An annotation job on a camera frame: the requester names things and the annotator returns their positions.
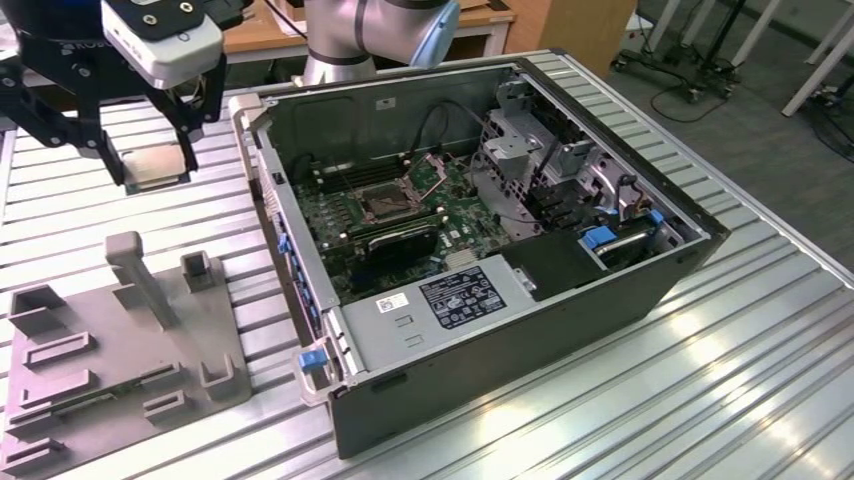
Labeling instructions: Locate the green motherboard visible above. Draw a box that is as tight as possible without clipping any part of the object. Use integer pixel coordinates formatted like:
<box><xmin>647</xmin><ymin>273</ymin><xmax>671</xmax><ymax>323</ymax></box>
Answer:
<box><xmin>292</xmin><ymin>152</ymin><xmax>512</xmax><ymax>307</ymax></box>

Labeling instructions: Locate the wooden desk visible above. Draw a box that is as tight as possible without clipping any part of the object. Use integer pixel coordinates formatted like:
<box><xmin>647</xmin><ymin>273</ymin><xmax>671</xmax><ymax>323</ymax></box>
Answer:
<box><xmin>223</xmin><ymin>0</ymin><xmax>519</xmax><ymax>69</ymax></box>

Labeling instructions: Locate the black wheeled stand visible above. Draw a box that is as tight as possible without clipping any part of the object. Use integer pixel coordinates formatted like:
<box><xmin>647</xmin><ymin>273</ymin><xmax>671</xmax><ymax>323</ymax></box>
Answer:
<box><xmin>611</xmin><ymin>0</ymin><xmax>746</xmax><ymax>104</ymax></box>

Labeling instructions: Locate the black graphics card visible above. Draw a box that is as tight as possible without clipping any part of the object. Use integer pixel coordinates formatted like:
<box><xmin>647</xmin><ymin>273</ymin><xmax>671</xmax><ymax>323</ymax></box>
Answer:
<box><xmin>346</xmin><ymin>223</ymin><xmax>443</xmax><ymax>297</ymax></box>

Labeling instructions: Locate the black RAM slot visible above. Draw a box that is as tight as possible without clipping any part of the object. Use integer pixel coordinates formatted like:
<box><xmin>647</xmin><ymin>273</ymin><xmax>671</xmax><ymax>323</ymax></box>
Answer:
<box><xmin>326</xmin><ymin>218</ymin><xmax>446</xmax><ymax>247</ymax></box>
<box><xmin>330</xmin><ymin>212</ymin><xmax>443</xmax><ymax>241</ymax></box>
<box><xmin>315</xmin><ymin>163</ymin><xmax>407</xmax><ymax>183</ymax></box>
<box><xmin>318</xmin><ymin>169</ymin><xmax>410</xmax><ymax>189</ymax></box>
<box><xmin>320</xmin><ymin>175</ymin><xmax>411</xmax><ymax>195</ymax></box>

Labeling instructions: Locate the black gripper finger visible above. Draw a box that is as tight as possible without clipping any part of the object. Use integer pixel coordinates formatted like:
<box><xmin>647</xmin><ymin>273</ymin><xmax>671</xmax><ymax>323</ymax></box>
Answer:
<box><xmin>0</xmin><ymin>62</ymin><xmax>128</xmax><ymax>187</ymax></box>
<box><xmin>147</xmin><ymin>49</ymin><xmax>228</xmax><ymax>174</ymax></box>

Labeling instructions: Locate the green RAM stick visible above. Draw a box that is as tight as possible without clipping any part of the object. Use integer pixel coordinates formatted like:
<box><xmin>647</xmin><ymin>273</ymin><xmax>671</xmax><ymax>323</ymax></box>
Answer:
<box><xmin>56</xmin><ymin>368</ymin><xmax>172</xmax><ymax>417</ymax></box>

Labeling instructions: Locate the grey parts rack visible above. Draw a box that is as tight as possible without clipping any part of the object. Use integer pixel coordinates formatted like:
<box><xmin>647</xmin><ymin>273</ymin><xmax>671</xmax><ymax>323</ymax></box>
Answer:
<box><xmin>0</xmin><ymin>230</ymin><xmax>256</xmax><ymax>476</ymax></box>

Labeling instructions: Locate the silver drive cage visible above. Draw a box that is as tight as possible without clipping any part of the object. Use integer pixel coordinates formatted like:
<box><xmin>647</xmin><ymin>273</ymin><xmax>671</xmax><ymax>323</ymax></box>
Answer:
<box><xmin>478</xmin><ymin>77</ymin><xmax>599</xmax><ymax>184</ymax></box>

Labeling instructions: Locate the white table leg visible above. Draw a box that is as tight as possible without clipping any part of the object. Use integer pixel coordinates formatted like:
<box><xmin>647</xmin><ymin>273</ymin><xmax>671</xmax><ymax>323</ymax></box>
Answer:
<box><xmin>779</xmin><ymin>27</ymin><xmax>854</xmax><ymax>119</ymax></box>

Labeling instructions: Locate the silver CPU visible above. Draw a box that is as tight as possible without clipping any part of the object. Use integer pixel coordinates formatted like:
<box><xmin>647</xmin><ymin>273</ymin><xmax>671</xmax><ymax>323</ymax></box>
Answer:
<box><xmin>119</xmin><ymin>144</ymin><xmax>193</xmax><ymax>194</ymax></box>

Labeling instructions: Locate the black disk bay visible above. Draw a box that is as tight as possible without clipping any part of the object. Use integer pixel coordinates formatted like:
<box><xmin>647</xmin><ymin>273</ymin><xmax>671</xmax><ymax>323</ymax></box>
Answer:
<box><xmin>576</xmin><ymin>219</ymin><xmax>702</xmax><ymax>275</ymax></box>

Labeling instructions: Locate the silver power supply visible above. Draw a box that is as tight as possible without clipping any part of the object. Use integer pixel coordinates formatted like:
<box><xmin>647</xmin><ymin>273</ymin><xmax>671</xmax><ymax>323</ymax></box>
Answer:
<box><xmin>330</xmin><ymin>252</ymin><xmax>539</xmax><ymax>374</ymax></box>

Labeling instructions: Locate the black plastic shroud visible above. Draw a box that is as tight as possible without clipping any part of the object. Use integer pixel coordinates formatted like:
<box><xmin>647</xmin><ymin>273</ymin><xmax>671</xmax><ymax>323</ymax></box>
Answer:
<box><xmin>499</xmin><ymin>232</ymin><xmax>612</xmax><ymax>302</ymax></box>

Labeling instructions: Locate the black PC case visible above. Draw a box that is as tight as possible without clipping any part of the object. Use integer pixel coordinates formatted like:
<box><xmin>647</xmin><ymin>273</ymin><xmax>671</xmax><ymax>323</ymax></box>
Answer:
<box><xmin>228</xmin><ymin>55</ymin><xmax>730</xmax><ymax>460</ymax></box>

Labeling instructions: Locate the wooden cabinet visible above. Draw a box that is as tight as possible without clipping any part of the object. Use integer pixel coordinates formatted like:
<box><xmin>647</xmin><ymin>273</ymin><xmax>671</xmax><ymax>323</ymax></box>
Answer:
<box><xmin>512</xmin><ymin>0</ymin><xmax>636</xmax><ymax>80</ymax></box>

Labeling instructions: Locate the black internal cable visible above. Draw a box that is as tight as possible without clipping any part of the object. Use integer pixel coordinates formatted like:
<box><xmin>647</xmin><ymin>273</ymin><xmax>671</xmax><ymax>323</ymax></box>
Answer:
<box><xmin>406</xmin><ymin>99</ymin><xmax>492</xmax><ymax>157</ymax></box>

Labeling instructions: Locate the metal socket cover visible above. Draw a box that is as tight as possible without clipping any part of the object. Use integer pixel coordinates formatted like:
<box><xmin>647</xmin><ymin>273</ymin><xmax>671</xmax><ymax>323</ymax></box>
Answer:
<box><xmin>399</xmin><ymin>153</ymin><xmax>459</xmax><ymax>201</ymax></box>

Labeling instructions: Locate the CPU socket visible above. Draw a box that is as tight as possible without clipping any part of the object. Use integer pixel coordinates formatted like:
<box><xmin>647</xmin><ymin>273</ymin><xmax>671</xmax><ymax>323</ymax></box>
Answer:
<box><xmin>356</xmin><ymin>182</ymin><xmax>419</xmax><ymax>224</ymax></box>

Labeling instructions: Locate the blue disk latch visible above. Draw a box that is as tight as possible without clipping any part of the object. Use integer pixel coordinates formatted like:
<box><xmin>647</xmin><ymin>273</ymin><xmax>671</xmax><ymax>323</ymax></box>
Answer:
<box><xmin>578</xmin><ymin>225</ymin><xmax>615</xmax><ymax>251</ymax></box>

